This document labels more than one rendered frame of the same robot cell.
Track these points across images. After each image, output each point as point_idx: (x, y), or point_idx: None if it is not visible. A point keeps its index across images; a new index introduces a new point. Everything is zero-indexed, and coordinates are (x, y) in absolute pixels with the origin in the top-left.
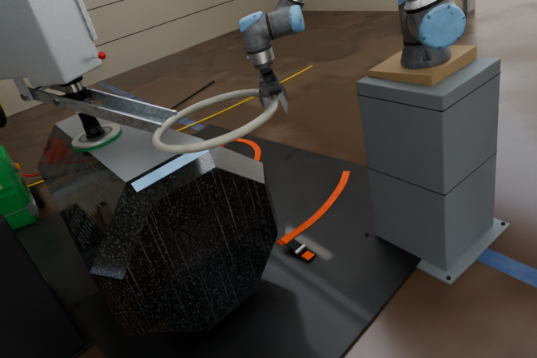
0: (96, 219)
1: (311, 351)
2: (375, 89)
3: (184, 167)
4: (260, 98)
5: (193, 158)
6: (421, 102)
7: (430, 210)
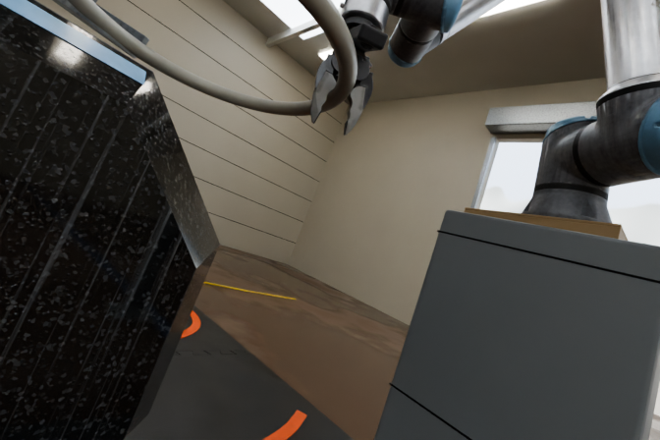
0: None
1: None
2: (486, 223)
3: (48, 34)
4: (320, 68)
5: (92, 54)
6: (604, 257)
7: None
